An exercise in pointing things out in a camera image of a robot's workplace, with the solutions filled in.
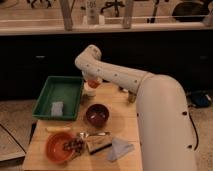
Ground red apple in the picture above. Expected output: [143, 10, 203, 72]
[88, 80, 100, 88]

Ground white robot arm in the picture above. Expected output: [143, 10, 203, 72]
[75, 45, 197, 171]

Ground white paper cup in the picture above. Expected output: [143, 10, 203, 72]
[84, 82, 96, 97]

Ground metal cup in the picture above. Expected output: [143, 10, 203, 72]
[128, 93, 136, 103]

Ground green plastic tray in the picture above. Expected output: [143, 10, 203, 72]
[33, 76, 84, 121]

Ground dark brown bowl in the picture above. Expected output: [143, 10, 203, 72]
[85, 104, 109, 127]

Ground white sponge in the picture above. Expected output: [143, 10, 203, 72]
[51, 101, 63, 116]

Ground metal spoon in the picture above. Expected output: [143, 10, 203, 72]
[77, 132, 110, 138]

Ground yellow banana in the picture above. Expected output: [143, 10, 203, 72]
[45, 127, 71, 132]

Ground wooden block with black edge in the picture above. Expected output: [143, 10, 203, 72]
[86, 136, 112, 155]

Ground bunch of dark grapes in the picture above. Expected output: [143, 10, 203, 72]
[63, 138, 85, 154]

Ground blue-grey cloth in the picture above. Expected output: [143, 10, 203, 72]
[106, 138, 134, 162]

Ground orange bowl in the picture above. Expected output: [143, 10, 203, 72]
[45, 132, 74, 164]

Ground blue object on floor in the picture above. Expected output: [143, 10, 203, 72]
[190, 92, 212, 108]

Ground black cable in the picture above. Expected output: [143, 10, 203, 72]
[187, 103, 200, 152]

